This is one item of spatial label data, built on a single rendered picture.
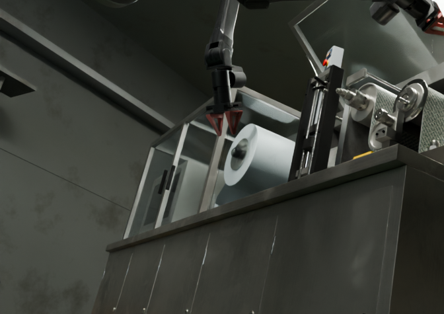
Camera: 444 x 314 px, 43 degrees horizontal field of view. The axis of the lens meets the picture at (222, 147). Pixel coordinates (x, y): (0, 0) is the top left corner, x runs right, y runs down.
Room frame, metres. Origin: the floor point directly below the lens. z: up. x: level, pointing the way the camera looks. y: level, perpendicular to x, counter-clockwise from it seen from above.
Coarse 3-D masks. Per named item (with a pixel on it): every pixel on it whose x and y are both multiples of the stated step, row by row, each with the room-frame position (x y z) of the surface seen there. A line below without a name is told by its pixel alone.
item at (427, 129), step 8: (424, 112) 1.47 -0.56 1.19; (432, 112) 1.48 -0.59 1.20; (424, 120) 1.47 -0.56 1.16; (432, 120) 1.48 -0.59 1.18; (440, 120) 1.49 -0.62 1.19; (424, 128) 1.47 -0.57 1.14; (432, 128) 1.48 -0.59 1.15; (440, 128) 1.49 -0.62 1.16; (424, 136) 1.47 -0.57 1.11; (432, 136) 1.48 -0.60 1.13; (440, 136) 1.50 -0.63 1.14; (424, 144) 1.48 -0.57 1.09; (440, 144) 1.50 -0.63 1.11
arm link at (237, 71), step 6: (222, 54) 1.54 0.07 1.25; (228, 54) 1.55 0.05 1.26; (204, 60) 1.59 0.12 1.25; (228, 60) 1.55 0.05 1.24; (216, 66) 1.57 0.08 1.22; (222, 66) 1.55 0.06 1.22; (228, 66) 1.57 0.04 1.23; (234, 66) 1.59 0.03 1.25; (234, 72) 1.60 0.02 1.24; (240, 72) 1.63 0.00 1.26; (234, 78) 1.60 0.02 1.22; (240, 78) 1.62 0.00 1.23; (234, 84) 1.61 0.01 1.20; (240, 84) 1.63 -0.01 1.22
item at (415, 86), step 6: (414, 84) 1.51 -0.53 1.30; (420, 90) 1.48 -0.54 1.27; (420, 96) 1.48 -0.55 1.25; (420, 102) 1.48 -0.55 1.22; (396, 108) 1.57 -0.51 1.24; (414, 108) 1.50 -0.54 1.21; (408, 114) 1.52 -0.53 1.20; (420, 114) 1.51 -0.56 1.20; (414, 120) 1.54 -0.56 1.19; (420, 120) 1.53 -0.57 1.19; (420, 126) 1.58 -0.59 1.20
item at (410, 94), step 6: (408, 90) 1.51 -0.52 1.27; (414, 90) 1.49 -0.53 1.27; (402, 96) 1.53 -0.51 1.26; (408, 96) 1.50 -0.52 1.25; (414, 96) 1.49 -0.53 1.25; (396, 102) 1.55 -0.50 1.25; (408, 102) 1.50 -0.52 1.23; (414, 102) 1.50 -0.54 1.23; (402, 108) 1.52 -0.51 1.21; (408, 108) 1.51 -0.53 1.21
